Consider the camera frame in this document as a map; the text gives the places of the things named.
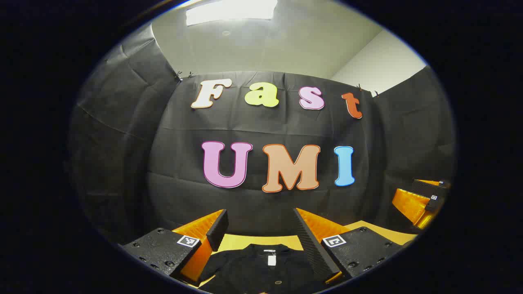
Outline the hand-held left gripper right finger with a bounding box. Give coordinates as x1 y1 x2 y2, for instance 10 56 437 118
293 207 409 284

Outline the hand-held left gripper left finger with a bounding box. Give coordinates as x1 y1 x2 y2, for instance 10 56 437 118
118 209 229 286

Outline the black button shirt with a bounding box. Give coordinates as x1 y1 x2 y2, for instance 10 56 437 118
198 244 327 294

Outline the black backdrop cloth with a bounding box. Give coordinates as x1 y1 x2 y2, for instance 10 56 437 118
67 22 457 245

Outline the ceiling light panel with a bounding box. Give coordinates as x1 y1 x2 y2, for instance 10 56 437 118
186 0 278 26

